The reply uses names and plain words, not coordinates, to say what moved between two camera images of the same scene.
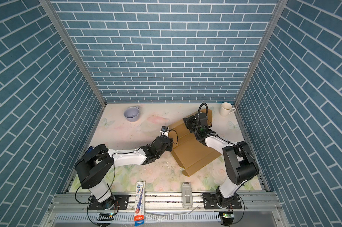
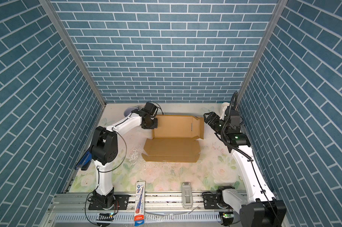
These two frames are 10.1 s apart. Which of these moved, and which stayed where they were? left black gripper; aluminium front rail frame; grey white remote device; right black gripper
Moved: right black gripper; left black gripper
Stayed: aluminium front rail frame; grey white remote device
